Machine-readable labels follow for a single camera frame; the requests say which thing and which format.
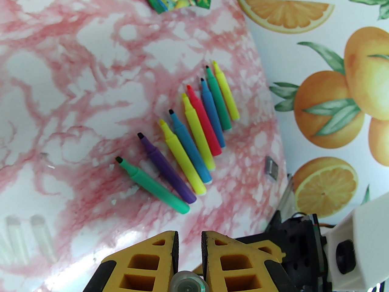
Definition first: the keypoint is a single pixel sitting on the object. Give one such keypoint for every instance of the blue marker pen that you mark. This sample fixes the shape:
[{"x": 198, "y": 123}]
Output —
[
  {"x": 212, "y": 114},
  {"x": 190, "y": 146}
]

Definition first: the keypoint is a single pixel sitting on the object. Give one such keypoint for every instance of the yellow marker pen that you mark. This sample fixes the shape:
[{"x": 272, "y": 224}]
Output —
[
  {"x": 197, "y": 132},
  {"x": 182, "y": 158},
  {"x": 226, "y": 93}
]

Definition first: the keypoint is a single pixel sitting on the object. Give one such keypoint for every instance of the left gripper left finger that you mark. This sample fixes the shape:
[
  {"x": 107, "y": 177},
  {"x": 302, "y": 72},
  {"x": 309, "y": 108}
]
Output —
[{"x": 142, "y": 248}]

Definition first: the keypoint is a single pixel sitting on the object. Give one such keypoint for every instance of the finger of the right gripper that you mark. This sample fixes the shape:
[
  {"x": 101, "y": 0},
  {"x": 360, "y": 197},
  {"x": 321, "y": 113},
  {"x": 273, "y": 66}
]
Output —
[{"x": 269, "y": 245}]

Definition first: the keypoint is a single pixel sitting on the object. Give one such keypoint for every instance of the green marker pen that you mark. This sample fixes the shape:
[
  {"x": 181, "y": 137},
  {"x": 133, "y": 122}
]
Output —
[
  {"x": 158, "y": 190},
  {"x": 219, "y": 102}
]

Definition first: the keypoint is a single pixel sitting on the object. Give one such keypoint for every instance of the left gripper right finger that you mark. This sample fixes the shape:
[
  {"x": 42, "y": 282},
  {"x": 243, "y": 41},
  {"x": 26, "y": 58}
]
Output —
[{"x": 237, "y": 254}]

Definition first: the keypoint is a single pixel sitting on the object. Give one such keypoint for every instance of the purple marker pen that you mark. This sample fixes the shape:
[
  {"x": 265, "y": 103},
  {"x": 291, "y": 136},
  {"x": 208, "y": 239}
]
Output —
[{"x": 170, "y": 172}]

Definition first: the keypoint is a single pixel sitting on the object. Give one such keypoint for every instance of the small grey metal clip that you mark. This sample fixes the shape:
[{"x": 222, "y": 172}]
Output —
[{"x": 271, "y": 169}]

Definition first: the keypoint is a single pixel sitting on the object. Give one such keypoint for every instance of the red marker pen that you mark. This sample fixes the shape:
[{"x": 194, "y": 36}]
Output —
[{"x": 205, "y": 123}]

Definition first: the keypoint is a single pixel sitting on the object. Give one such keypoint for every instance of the clear pen cap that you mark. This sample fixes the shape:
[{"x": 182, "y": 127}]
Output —
[
  {"x": 42, "y": 239},
  {"x": 189, "y": 284}
]

